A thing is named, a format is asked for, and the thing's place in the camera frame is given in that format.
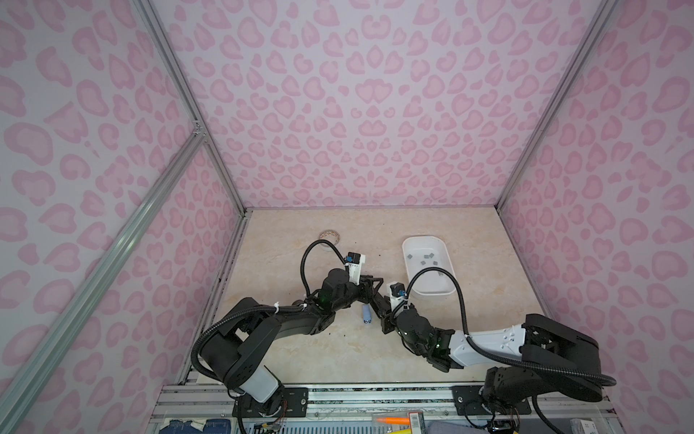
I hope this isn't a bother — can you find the light blue mini stapler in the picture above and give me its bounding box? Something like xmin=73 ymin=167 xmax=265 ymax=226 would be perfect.
xmin=363 ymin=305 xmax=372 ymax=325

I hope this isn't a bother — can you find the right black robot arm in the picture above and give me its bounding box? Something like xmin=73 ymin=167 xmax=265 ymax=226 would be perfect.
xmin=371 ymin=299 xmax=616 ymax=410

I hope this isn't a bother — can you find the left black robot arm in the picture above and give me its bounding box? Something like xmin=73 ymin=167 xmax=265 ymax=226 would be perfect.
xmin=190 ymin=269 xmax=390 ymax=413

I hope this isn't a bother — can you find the white tape roll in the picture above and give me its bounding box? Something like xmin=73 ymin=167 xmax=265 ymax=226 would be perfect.
xmin=318 ymin=230 xmax=341 ymax=245

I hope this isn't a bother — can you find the white plastic tray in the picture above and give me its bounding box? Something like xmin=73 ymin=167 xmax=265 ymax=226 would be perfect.
xmin=402 ymin=235 xmax=455 ymax=297

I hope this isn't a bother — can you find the orange marker pen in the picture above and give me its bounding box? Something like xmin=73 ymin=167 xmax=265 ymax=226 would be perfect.
xmin=376 ymin=417 xmax=411 ymax=426

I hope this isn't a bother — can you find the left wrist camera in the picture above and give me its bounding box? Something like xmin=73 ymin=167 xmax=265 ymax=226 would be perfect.
xmin=344 ymin=252 xmax=366 ymax=286

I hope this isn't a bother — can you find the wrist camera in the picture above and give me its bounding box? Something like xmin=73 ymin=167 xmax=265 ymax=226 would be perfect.
xmin=389 ymin=282 xmax=407 ymax=311
xmin=344 ymin=252 xmax=366 ymax=286

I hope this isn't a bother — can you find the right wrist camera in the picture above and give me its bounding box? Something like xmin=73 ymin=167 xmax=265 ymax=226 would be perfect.
xmin=389 ymin=282 xmax=407 ymax=311

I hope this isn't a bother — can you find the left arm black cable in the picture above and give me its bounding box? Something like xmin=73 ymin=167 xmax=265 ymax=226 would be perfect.
xmin=300 ymin=239 xmax=348 ymax=299

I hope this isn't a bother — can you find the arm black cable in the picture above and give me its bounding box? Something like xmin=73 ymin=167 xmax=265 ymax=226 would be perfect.
xmin=300 ymin=239 xmax=348 ymax=299
xmin=403 ymin=266 xmax=617 ymax=387

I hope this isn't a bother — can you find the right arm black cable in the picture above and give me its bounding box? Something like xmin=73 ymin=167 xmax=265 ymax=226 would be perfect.
xmin=403 ymin=266 xmax=617 ymax=387

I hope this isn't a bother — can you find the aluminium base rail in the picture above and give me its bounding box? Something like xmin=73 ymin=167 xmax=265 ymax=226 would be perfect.
xmin=146 ymin=383 xmax=624 ymax=433

